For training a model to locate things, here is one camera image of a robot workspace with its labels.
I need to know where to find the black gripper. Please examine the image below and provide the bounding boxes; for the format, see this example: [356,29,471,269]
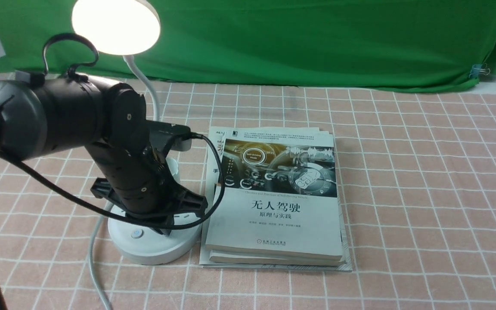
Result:
[86,143,208,237]

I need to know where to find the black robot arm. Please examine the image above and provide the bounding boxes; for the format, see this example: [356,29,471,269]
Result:
[0,72,208,234]

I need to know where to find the white desk lamp with base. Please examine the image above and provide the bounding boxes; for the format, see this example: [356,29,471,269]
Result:
[71,0,201,265]

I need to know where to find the bottom book in stack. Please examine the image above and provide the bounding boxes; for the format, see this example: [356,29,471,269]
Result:
[199,126,353,272]

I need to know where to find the top self-driving book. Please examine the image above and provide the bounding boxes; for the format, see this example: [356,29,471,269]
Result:
[205,130,344,260]

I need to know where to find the pink checkered tablecloth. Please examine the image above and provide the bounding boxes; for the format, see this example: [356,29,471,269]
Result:
[0,82,496,310]

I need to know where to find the green backdrop cloth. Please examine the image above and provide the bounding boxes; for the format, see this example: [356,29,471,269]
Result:
[0,0,496,93]

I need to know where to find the blue binder clip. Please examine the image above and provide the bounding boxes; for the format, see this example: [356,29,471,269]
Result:
[468,63,491,79]

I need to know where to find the white lamp power cable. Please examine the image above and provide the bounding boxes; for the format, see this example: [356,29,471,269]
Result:
[88,201,115,310]

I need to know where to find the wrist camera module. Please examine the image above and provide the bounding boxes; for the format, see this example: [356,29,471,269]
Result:
[148,121,192,154]

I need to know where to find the black camera cable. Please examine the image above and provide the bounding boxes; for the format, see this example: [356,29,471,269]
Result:
[0,33,226,310]

